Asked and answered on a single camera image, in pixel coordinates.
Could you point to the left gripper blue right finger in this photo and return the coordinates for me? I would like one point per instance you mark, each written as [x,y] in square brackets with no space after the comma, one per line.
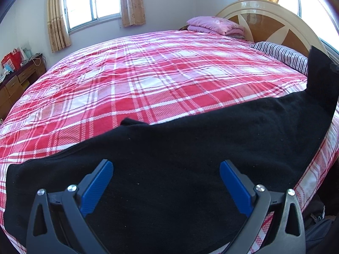
[286,232]

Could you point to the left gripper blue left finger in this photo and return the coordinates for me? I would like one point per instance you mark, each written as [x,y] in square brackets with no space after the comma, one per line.
[94,187]

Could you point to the black pants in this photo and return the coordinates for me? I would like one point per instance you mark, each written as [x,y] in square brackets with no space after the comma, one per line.
[166,194]

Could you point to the black bag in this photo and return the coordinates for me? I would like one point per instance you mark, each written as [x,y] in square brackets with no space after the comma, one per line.
[321,229]

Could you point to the brown wooden dresser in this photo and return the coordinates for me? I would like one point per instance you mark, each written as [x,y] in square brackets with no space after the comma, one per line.
[16,83]

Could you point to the striped pillow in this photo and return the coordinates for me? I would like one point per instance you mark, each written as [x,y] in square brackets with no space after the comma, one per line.
[286,55]

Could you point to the red gift bag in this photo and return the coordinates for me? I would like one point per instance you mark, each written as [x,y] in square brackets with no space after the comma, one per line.
[12,59]

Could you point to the red plaid bed cover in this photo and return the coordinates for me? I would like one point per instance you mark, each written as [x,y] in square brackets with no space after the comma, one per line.
[154,77]

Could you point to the left beige curtain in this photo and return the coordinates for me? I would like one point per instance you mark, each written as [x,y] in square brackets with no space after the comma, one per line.
[57,29]

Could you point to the beige curtain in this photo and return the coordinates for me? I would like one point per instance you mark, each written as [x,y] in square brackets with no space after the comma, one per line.
[57,29]
[132,13]

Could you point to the cream wooden headboard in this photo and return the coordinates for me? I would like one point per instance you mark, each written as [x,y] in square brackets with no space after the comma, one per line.
[267,21]

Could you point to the pink folded blanket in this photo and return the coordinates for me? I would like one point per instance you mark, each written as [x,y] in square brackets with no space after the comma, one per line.
[216,26]

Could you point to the far window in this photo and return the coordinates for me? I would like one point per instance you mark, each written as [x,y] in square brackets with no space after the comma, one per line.
[80,14]

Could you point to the right beige curtain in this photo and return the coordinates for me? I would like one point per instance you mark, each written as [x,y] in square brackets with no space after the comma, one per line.
[132,13]

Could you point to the window behind headboard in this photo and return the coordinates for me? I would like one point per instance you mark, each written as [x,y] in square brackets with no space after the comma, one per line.
[317,15]

